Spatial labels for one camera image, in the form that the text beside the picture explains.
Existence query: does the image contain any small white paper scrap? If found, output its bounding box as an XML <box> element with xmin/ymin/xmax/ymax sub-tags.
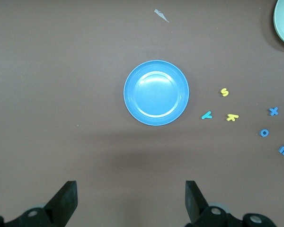
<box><xmin>154</xmin><ymin>9</ymin><xmax>170</xmax><ymax>23</ymax></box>

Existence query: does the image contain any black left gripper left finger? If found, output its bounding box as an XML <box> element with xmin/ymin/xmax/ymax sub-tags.
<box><xmin>0</xmin><ymin>180</ymin><xmax>78</xmax><ymax>227</ymax></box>

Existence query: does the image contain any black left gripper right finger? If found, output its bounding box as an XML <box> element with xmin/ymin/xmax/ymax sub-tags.
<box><xmin>185</xmin><ymin>180</ymin><xmax>279</xmax><ymax>227</ymax></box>

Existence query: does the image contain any brown table cover sheet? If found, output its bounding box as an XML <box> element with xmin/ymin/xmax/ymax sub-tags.
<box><xmin>0</xmin><ymin>0</ymin><xmax>284</xmax><ymax>227</ymax></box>

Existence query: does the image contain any blue round plate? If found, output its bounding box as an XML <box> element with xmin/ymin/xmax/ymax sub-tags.
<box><xmin>123</xmin><ymin>60</ymin><xmax>190</xmax><ymax>126</ymax></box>

